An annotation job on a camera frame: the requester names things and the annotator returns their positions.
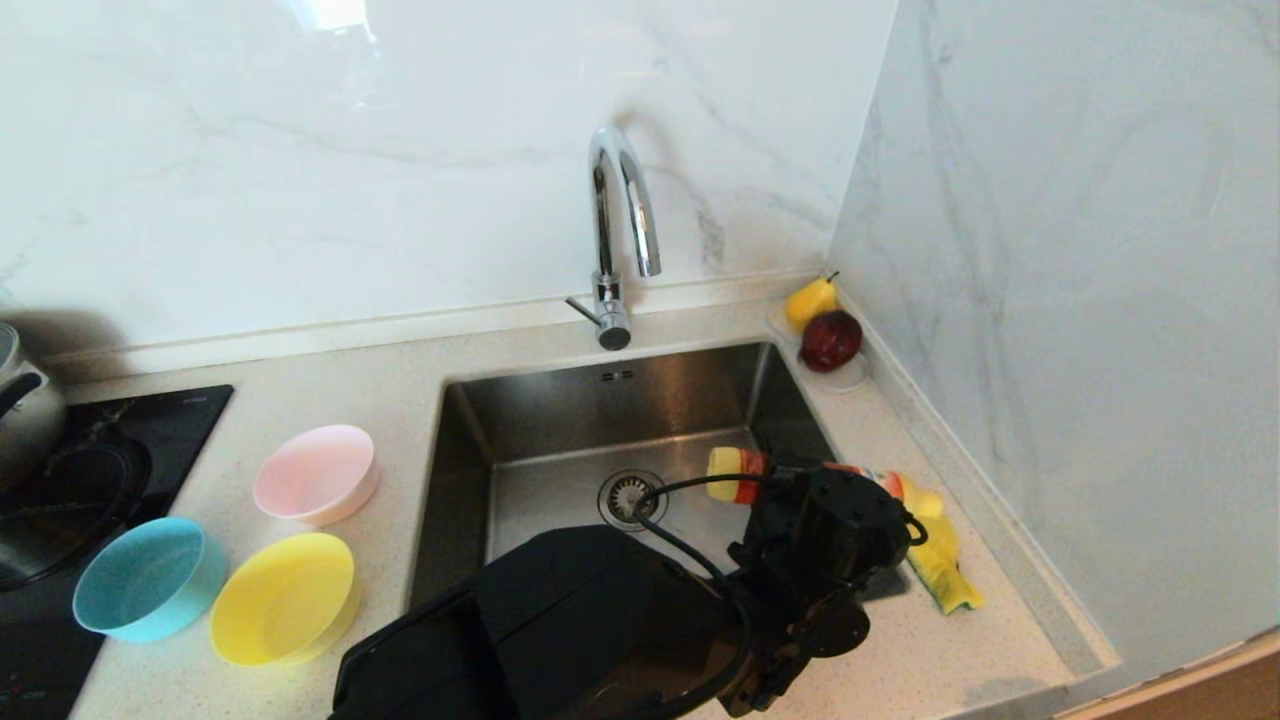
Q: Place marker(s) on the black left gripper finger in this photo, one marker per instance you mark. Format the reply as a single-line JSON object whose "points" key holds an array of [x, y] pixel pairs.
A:
{"points": [[795, 470]]}

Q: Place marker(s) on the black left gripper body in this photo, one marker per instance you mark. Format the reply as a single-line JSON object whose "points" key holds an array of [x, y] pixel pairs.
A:
{"points": [[775, 560]]}

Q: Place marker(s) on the orange dish soap bottle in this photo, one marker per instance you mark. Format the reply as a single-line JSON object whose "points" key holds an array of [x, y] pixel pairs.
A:
{"points": [[735, 475]]}

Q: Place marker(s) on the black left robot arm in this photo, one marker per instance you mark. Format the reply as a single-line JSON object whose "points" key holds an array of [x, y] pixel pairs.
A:
{"points": [[570, 620]]}

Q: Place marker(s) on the yellow green sponge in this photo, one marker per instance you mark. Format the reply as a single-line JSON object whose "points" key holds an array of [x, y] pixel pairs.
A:
{"points": [[945, 575]]}

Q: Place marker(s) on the stainless steel sink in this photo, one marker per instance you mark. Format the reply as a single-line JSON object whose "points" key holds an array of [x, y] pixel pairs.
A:
{"points": [[560, 420]]}

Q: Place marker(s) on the small white dish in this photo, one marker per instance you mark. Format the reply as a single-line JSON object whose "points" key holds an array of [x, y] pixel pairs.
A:
{"points": [[850, 380]]}

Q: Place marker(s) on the dark red apple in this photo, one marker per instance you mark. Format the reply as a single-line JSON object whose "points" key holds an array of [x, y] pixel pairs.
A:
{"points": [[830, 342]]}

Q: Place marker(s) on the round metal drain strainer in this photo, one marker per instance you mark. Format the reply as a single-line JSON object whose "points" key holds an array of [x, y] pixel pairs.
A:
{"points": [[622, 495]]}

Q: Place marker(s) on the yellow pear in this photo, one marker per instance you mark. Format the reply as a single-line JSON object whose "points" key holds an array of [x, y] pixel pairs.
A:
{"points": [[808, 303]]}

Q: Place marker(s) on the chrome gooseneck faucet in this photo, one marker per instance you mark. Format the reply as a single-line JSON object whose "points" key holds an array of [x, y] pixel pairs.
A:
{"points": [[604, 230]]}

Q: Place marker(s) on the brown wooden panel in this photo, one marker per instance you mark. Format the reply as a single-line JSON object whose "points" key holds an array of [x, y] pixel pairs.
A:
{"points": [[1210, 690]]}

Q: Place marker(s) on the pink plastic bowl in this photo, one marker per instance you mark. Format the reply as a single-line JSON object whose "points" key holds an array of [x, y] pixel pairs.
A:
{"points": [[315, 478]]}

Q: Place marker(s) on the yellow plastic bowl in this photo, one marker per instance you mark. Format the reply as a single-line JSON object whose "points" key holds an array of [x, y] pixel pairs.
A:
{"points": [[285, 600]]}

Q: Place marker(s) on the blue plastic bowl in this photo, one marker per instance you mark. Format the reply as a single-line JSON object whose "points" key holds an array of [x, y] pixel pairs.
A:
{"points": [[145, 580]]}

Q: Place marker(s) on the black induction cooktop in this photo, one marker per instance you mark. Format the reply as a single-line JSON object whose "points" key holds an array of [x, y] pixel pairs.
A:
{"points": [[90, 480]]}

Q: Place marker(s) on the stainless steel pot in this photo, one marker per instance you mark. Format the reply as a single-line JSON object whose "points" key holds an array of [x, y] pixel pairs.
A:
{"points": [[25, 430]]}

